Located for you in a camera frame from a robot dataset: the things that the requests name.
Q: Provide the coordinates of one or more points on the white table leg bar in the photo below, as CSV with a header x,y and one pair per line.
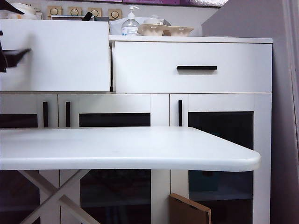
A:
x,y
75,180
40,181

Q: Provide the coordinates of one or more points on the white wall switch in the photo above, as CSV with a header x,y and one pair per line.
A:
x,y
39,16

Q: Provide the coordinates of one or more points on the brown cardboard sheet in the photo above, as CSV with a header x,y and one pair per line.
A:
x,y
185,212

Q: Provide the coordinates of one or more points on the purple wall poster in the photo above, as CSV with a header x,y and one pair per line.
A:
x,y
151,1

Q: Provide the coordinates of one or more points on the beige square wall dial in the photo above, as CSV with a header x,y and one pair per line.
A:
x,y
54,10
74,10
94,11
114,14

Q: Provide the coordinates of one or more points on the grey box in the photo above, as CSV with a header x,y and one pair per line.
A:
x,y
102,19

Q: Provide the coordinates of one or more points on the white sideboard cabinet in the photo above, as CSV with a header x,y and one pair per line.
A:
x,y
210,39

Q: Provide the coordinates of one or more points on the clear hand sanitizer pump bottle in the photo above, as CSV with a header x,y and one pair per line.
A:
x,y
130,26

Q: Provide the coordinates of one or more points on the white printed box red logo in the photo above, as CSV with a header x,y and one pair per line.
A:
x,y
67,17

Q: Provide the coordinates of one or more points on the beige pulp cup carrier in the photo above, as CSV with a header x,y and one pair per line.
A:
x,y
168,30

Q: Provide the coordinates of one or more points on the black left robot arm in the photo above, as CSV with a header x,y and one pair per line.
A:
x,y
7,8

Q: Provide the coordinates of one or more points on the black slanted bar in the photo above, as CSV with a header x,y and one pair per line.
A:
x,y
88,16

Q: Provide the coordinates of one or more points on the grey curtain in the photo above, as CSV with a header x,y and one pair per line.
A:
x,y
293,93

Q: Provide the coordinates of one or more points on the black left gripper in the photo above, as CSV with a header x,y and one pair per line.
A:
x,y
2,58

